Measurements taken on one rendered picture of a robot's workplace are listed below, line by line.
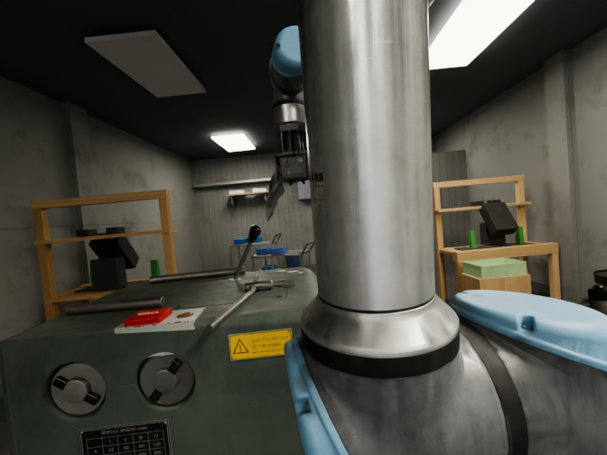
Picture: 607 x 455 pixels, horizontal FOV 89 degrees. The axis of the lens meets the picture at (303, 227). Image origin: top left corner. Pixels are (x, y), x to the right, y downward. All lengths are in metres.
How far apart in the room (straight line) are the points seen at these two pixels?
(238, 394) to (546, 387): 0.47
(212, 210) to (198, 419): 7.88
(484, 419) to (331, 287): 0.13
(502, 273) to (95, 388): 3.89
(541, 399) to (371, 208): 0.17
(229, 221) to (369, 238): 8.12
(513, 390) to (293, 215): 7.83
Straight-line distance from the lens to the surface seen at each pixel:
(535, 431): 0.28
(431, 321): 0.22
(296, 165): 0.65
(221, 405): 0.63
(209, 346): 0.59
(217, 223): 8.39
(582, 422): 0.30
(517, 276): 4.21
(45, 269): 4.15
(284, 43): 0.61
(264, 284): 0.72
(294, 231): 8.03
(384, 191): 0.19
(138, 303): 0.73
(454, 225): 7.09
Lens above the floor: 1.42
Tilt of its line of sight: 2 degrees down
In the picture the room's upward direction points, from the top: 5 degrees counter-clockwise
